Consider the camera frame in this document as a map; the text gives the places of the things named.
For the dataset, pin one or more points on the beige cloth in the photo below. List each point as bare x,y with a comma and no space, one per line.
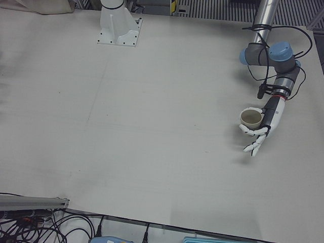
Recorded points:
38,6

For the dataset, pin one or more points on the grey UR5e arm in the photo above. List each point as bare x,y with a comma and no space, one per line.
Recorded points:
253,54

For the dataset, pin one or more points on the beige cup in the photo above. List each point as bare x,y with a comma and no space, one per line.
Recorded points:
249,119

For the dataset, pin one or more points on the aluminium profile rail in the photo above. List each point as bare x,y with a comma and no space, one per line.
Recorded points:
30,202

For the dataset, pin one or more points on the blue device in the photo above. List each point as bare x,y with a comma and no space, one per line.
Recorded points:
108,239

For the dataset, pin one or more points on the yellow black hazard strip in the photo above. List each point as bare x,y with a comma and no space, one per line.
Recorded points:
173,6

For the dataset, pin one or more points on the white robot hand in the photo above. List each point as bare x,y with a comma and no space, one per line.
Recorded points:
274,114

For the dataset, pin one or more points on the aluminium frame corner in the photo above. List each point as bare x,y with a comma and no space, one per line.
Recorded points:
316,21

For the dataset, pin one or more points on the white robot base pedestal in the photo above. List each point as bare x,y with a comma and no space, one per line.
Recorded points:
114,25

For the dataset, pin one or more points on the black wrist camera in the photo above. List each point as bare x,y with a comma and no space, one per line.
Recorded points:
260,92

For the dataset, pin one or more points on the grey slatted panel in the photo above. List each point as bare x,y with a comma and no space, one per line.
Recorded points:
222,8

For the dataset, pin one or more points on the teal plastic box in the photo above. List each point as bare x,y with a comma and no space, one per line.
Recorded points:
202,240

